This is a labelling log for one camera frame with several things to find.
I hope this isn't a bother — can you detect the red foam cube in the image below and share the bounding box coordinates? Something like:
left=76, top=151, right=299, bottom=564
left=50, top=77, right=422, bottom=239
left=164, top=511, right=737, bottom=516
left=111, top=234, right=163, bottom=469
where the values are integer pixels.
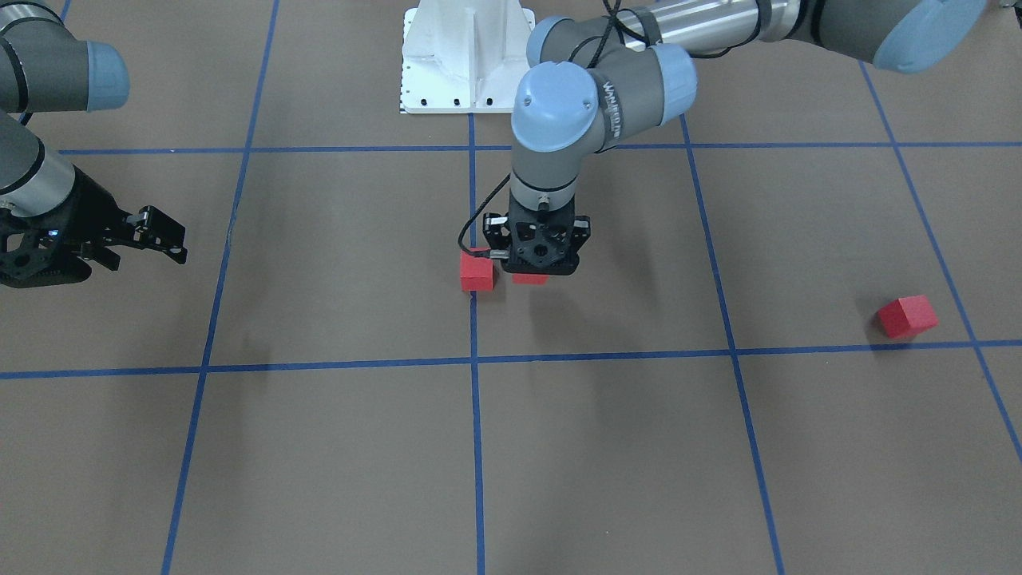
left=512, top=273, right=550, bottom=285
left=459, top=248, right=496, bottom=292
left=875, top=295, right=941, bottom=341

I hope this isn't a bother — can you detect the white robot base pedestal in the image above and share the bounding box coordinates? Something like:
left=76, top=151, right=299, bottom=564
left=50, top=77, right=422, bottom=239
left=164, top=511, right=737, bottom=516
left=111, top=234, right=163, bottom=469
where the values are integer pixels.
left=399, top=1, right=537, bottom=114

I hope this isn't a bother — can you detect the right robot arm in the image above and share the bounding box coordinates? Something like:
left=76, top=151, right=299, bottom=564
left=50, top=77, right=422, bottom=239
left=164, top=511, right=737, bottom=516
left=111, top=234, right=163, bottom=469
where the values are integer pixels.
left=1, top=1, right=188, bottom=288

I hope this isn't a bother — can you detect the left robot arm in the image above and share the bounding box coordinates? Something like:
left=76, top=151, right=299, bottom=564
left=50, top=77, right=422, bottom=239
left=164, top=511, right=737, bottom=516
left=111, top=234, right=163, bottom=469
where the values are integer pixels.
left=464, top=1, right=987, bottom=276

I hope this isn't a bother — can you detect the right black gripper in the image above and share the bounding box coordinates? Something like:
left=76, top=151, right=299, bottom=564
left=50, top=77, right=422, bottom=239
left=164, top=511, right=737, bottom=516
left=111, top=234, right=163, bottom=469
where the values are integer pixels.
left=1, top=167, right=188, bottom=288

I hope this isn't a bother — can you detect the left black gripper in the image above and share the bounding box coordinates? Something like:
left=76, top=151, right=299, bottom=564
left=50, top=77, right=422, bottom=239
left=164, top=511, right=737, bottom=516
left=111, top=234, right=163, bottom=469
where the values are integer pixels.
left=483, top=199, right=592, bottom=276

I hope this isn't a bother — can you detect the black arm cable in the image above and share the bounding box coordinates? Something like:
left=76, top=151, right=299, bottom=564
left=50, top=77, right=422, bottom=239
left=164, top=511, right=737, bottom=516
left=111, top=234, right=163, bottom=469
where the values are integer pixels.
left=458, top=0, right=640, bottom=260

